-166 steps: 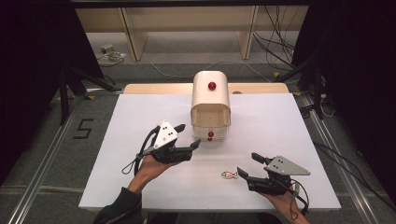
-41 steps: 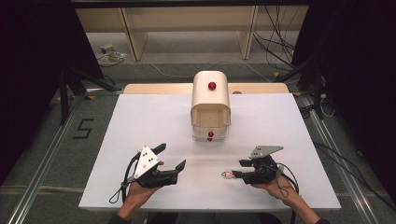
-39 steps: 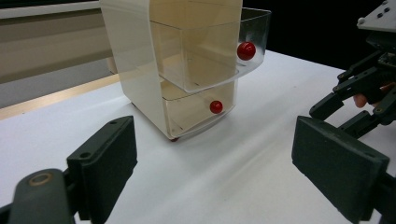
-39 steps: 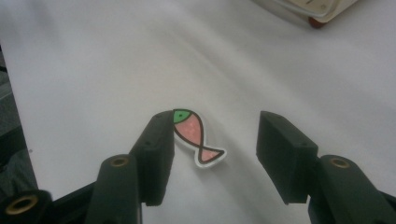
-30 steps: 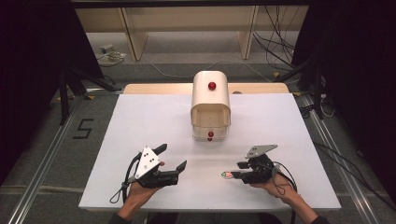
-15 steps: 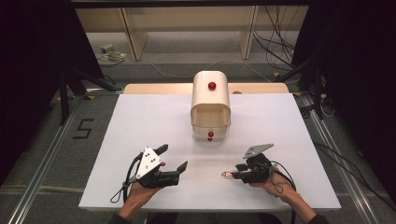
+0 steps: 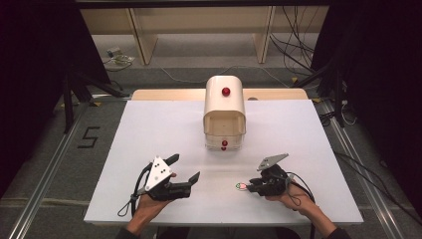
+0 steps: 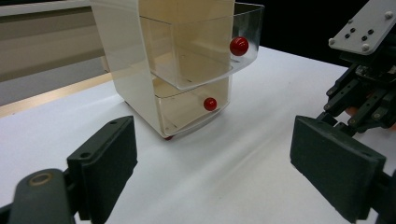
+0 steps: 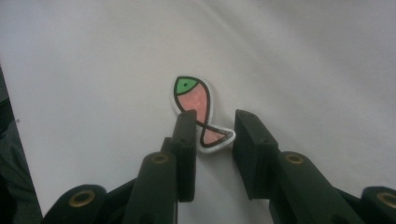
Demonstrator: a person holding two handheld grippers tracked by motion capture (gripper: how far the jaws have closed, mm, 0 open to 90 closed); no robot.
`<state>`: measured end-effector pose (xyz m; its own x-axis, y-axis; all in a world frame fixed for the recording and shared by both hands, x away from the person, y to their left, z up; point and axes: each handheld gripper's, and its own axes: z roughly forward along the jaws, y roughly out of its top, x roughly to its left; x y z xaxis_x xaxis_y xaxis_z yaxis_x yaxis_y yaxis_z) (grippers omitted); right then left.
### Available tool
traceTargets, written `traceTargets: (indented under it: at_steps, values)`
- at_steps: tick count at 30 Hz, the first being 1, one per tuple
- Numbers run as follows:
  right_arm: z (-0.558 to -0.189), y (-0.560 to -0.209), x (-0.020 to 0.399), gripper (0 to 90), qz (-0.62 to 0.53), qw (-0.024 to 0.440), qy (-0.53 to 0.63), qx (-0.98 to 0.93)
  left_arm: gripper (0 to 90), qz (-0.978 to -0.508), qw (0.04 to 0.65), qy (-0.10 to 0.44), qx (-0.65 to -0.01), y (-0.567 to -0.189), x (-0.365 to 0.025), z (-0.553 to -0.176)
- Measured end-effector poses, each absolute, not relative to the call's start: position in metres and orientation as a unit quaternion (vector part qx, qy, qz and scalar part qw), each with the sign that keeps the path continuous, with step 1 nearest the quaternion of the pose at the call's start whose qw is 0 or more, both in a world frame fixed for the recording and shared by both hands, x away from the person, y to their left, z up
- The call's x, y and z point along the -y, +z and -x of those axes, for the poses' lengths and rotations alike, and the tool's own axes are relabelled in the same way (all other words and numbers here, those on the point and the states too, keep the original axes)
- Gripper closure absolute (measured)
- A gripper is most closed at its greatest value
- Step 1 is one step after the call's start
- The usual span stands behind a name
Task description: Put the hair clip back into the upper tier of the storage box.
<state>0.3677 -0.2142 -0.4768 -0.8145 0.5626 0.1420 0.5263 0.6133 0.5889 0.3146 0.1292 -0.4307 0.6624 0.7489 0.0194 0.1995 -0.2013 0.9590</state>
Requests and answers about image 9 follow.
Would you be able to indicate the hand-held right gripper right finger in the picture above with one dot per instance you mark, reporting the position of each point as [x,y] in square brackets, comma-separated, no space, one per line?
[258,161]

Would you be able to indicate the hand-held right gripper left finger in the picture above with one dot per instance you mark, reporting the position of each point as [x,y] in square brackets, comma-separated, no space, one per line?
[183,155]

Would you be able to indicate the pink and green fish toy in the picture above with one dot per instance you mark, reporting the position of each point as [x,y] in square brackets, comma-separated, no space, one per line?
[196,99]

